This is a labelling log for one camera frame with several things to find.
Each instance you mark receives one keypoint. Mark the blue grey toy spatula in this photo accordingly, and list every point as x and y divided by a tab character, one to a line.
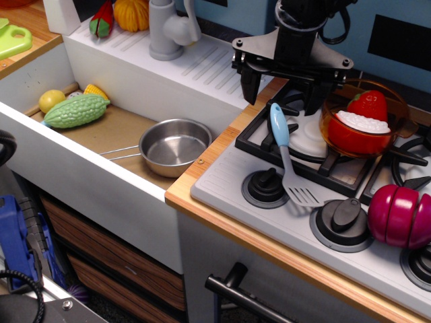
300	190

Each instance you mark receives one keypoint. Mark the black right stove knob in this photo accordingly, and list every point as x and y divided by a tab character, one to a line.
416	266

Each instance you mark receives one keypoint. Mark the green toy cutting board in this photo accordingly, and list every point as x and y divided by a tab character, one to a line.
14	39

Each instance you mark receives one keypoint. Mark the orange toy pumpkin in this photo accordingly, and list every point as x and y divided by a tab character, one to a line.
132	15

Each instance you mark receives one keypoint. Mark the black stove knob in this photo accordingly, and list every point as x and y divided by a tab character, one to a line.
263	189
416	266
342	225

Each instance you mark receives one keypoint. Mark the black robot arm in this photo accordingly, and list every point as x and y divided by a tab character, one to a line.
328	19

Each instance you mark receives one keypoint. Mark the orange transparent toy pot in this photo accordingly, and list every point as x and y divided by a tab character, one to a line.
399	119

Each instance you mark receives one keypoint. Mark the magenta sliced toy vegetable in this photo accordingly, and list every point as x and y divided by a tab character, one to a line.
400	217

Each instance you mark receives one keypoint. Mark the black middle stove knob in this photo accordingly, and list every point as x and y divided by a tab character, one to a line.
342	225

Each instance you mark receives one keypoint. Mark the yellow toy lemon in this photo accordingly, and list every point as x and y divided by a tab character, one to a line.
49	99

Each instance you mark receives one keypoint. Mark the yellow toy corn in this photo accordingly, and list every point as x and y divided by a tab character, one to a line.
93	89

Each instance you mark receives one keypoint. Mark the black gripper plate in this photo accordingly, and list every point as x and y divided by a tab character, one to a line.
289	54

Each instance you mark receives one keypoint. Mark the green toy bitter gourd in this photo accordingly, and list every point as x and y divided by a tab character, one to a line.
77	111

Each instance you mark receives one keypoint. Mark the wooden drawer fronts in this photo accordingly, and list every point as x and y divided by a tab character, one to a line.
109	266

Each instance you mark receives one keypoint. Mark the black left stove knob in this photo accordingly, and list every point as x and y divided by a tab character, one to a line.
263	189

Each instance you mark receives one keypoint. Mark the black oven door handle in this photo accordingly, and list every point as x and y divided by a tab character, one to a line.
229	288

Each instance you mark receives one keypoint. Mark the blue clamp tool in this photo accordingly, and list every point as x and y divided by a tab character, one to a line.
26	241

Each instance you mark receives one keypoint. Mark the grey toy faucet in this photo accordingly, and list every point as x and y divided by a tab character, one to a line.
169	32

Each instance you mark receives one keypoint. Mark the small steel pan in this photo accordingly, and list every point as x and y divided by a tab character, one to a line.
171	146

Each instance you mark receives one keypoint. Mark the white toy sink basin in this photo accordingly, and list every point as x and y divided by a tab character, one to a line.
201	85

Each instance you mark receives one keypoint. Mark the red green toy pepper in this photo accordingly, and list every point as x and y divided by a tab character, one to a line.
102	22

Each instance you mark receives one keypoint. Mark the red toy strawberry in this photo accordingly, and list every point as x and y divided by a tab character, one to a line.
371	104

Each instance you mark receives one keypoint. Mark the grey toy stove top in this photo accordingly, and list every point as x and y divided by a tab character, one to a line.
377	267

